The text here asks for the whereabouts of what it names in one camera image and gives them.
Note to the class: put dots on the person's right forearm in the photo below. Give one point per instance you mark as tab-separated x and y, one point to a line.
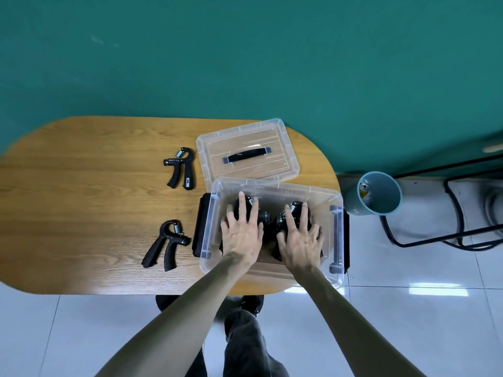
353	329

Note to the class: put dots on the teal waste bin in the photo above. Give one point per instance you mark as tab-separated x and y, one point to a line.
387	192

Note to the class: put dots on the person's left thumb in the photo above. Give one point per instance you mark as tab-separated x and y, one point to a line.
260	232

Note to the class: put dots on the person's right thumb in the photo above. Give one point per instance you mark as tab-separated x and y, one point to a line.
281	239

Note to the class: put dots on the person's left middle finger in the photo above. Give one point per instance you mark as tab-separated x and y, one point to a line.
243	208

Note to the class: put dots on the person's left leg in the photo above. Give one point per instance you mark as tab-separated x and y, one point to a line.
198	365

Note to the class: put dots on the person's right hand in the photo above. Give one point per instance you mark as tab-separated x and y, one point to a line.
300	249

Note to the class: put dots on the clear plastic storage box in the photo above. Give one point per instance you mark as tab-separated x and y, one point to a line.
271	188

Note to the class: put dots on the black metal frame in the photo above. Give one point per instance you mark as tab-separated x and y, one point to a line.
452	192

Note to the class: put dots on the person's left forearm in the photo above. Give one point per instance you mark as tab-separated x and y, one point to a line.
177	325

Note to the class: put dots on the drink can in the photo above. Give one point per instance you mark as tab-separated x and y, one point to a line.
364	189

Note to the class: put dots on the person's right little finger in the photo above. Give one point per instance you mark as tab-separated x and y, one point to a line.
321	235

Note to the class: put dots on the person's shoe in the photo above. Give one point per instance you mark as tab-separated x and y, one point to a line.
169	302
253	304

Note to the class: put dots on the person's right shoe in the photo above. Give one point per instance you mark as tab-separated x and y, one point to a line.
253	304

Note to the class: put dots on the person's leg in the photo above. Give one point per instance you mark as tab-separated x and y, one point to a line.
251	349
198	365

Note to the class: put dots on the person's right middle finger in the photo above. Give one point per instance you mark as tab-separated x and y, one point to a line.
305	217

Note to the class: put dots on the person's left hand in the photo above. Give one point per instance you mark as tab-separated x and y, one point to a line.
241	241

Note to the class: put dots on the person's left shoe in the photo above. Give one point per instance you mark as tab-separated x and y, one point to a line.
169	302

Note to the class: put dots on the person's left little finger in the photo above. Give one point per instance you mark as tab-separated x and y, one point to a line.
224	227

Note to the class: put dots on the black hand grip strengthener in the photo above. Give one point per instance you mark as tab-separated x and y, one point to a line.
265	217
177	168
281	221
157	249

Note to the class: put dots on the person's right leg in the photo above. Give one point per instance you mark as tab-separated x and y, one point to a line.
251	349

